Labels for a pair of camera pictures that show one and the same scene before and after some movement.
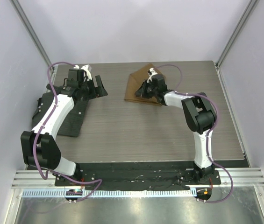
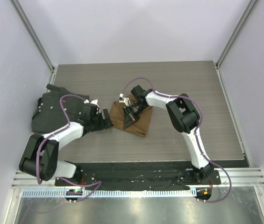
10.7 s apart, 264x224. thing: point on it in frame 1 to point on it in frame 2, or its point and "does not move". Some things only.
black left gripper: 98,91 to 105,122
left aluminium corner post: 31,31 does not move
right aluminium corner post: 249,7 does not move
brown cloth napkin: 136,79 to 140,127
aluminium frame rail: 241,177 does not move
